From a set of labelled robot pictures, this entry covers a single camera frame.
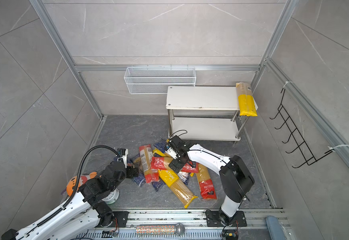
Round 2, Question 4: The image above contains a red horizontal spaghetti bag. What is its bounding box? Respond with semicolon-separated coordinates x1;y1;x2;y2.
150;157;198;173

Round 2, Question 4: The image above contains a white wire mesh basket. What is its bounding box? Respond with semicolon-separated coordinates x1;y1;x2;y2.
124;66;196;95

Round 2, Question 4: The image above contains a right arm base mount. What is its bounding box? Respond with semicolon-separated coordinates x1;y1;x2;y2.
204;210;247;227

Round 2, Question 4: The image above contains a white two-tier shelf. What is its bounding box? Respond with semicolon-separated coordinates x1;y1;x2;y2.
166;86;249;142

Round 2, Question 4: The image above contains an orange plush toy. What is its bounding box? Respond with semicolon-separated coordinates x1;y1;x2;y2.
61;172;97;197

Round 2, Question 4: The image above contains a white alarm clock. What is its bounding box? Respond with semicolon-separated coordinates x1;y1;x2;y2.
102;189;119;205

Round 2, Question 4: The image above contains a red end long spaghetti bag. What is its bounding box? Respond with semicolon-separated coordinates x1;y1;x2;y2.
196;163;217;200

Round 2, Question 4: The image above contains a yellow clear spaghetti bag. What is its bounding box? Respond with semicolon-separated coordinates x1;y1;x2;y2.
236;82;257;117

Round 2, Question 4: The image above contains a blue clear spaghetti bag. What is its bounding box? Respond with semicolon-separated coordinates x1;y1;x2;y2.
131;154;165;192

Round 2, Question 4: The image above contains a dark blue clear pasta bag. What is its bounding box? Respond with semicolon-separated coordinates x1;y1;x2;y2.
177;172;190;185

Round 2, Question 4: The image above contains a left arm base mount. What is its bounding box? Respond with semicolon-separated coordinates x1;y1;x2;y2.
99;211;129;228

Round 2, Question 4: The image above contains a yellow Stature spaghetti bag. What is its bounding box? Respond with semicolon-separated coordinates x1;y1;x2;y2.
152;148;199;209

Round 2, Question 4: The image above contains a blue yellow Ankara spaghetti bag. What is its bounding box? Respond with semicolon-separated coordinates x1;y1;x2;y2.
152;141;171;158

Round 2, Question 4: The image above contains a black wire hook rack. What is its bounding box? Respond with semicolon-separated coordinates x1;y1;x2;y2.
269;89;335;169

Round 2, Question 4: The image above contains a blue Barilla spaghetti box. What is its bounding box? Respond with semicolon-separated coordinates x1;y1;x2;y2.
126;163;146;187

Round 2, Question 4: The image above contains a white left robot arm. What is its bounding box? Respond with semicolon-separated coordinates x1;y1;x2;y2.
1;145;138;240

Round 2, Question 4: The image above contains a red white label spaghetti bag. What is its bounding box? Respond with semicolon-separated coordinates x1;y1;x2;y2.
139;145;159;184

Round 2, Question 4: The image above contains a light blue object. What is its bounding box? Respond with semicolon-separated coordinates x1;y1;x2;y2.
266;216;287;240

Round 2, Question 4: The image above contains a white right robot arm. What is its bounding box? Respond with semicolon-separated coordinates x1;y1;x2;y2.
166;136;255;227

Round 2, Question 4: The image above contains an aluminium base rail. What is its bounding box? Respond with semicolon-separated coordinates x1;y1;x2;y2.
69;209;295;240

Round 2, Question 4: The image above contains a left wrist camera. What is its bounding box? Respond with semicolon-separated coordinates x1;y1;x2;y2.
117;149;128;168

